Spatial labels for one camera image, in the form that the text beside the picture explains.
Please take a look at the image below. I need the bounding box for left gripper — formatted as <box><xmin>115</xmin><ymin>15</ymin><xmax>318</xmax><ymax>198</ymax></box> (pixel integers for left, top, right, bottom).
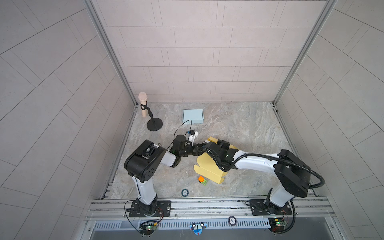
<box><xmin>177</xmin><ymin>143</ymin><xmax>204</xmax><ymax>158</ymax></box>

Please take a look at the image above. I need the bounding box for yellow paper box stack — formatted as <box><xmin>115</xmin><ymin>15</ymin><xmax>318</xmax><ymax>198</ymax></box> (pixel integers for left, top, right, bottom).
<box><xmin>194</xmin><ymin>153</ymin><xmax>228</xmax><ymax>184</ymax></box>

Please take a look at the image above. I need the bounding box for light blue paper box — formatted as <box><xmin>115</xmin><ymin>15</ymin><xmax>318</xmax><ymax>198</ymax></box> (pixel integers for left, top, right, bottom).
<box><xmin>182</xmin><ymin>109</ymin><xmax>204</xmax><ymax>124</ymax></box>

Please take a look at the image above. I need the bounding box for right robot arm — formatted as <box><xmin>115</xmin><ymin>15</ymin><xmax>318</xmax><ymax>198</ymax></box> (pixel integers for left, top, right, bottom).
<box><xmin>195</xmin><ymin>141</ymin><xmax>311</xmax><ymax>215</ymax></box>

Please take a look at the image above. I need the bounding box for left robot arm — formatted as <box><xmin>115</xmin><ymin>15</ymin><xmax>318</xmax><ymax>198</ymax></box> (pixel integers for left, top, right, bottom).
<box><xmin>124</xmin><ymin>135</ymin><xmax>207</xmax><ymax>215</ymax></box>

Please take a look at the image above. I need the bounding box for orange green toy block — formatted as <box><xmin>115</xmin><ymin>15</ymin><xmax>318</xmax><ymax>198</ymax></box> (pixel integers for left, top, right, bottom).
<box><xmin>198</xmin><ymin>176</ymin><xmax>207</xmax><ymax>186</ymax></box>

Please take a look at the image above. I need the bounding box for black microphone stand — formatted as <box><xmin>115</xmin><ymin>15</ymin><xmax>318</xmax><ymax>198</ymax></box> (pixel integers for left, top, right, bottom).
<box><xmin>141</xmin><ymin>104</ymin><xmax>163</xmax><ymax>132</ymax></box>

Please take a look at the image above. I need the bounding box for beige microphone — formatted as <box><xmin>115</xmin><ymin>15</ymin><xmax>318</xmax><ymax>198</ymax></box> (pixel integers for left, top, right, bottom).
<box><xmin>138</xmin><ymin>92</ymin><xmax>148</xmax><ymax>118</ymax></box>

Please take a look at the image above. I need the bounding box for round black white disc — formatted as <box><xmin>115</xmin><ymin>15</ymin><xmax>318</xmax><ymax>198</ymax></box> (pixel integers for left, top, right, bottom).
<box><xmin>228</xmin><ymin>216</ymin><xmax>237</xmax><ymax>227</ymax></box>

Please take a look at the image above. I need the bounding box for blue sticker marker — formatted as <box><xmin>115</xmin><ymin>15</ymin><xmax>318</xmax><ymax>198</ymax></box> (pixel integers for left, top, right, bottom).
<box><xmin>190</xmin><ymin>223</ymin><xmax>207</xmax><ymax>236</ymax></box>

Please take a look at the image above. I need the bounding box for left green circuit board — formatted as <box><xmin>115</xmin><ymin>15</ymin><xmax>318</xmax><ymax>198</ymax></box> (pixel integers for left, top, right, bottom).
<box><xmin>139</xmin><ymin>221</ymin><xmax>159</xmax><ymax>236</ymax></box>

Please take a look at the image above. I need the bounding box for green circuit board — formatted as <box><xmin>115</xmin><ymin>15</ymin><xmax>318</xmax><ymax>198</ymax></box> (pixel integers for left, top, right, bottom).
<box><xmin>139</xmin><ymin>221</ymin><xmax>159</xmax><ymax>236</ymax></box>
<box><xmin>268</xmin><ymin>218</ymin><xmax>288</xmax><ymax>232</ymax></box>

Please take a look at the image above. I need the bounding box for right green circuit board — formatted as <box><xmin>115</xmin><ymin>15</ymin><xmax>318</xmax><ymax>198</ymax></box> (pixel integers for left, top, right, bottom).
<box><xmin>268</xmin><ymin>218</ymin><xmax>288</xmax><ymax>232</ymax></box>

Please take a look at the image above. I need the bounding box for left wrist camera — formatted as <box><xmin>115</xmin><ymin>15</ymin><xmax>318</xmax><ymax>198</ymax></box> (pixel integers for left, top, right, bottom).
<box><xmin>188</xmin><ymin>130</ymin><xmax>198</xmax><ymax>145</ymax></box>

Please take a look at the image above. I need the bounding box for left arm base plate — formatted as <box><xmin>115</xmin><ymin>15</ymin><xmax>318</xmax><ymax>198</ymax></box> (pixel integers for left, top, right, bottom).
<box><xmin>126</xmin><ymin>200</ymin><xmax>172</xmax><ymax>218</ymax></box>

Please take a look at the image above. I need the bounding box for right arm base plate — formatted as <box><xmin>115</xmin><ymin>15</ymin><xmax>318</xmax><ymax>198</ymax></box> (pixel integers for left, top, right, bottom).
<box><xmin>246</xmin><ymin>199</ymin><xmax>293</xmax><ymax>216</ymax></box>

